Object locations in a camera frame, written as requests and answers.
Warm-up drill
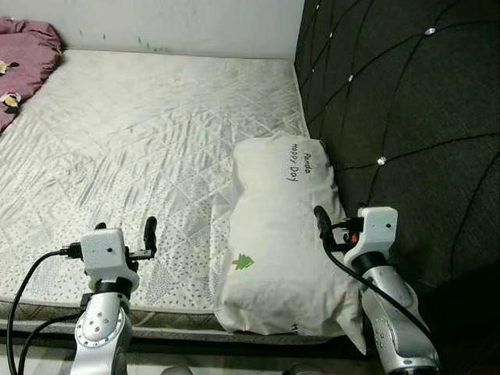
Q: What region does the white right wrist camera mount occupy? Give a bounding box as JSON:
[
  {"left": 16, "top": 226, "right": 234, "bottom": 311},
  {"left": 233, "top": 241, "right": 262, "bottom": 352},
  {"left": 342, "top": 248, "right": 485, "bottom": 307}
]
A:
[{"left": 344, "top": 207, "right": 399, "bottom": 266}]

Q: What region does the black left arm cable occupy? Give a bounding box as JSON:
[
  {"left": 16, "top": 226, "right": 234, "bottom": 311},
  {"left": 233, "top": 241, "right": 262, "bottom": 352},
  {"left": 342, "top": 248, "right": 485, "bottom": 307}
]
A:
[{"left": 4, "top": 244, "right": 85, "bottom": 375}]

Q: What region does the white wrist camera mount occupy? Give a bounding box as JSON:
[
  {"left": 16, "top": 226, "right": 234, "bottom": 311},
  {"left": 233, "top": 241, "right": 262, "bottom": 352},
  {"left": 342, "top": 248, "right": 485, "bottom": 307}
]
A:
[
  {"left": 344, "top": 207, "right": 399, "bottom": 266},
  {"left": 80, "top": 228, "right": 140, "bottom": 284}
]

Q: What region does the white printed pillow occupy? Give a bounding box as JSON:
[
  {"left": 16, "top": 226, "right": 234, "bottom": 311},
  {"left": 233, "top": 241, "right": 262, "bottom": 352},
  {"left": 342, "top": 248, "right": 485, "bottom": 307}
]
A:
[{"left": 212, "top": 134, "right": 368, "bottom": 356}]

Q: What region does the white quilted mattress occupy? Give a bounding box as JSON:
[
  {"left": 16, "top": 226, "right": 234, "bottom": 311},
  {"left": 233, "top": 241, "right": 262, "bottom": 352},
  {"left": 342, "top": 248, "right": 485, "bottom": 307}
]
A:
[{"left": 0, "top": 48, "right": 345, "bottom": 345}]

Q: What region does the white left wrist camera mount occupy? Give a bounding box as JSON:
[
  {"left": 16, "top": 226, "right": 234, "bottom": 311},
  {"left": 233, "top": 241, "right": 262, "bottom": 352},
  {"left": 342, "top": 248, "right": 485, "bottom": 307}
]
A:
[{"left": 80, "top": 228, "right": 140, "bottom": 284}]

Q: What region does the dark tufted headboard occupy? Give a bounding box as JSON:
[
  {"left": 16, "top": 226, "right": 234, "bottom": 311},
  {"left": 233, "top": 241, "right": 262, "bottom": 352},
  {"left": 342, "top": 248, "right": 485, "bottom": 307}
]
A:
[{"left": 293, "top": 0, "right": 500, "bottom": 313}]

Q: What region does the grey right robot leg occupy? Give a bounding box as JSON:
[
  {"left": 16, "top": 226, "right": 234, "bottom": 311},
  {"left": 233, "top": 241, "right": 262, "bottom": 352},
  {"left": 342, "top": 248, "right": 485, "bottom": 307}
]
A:
[{"left": 291, "top": 364, "right": 329, "bottom": 375}]

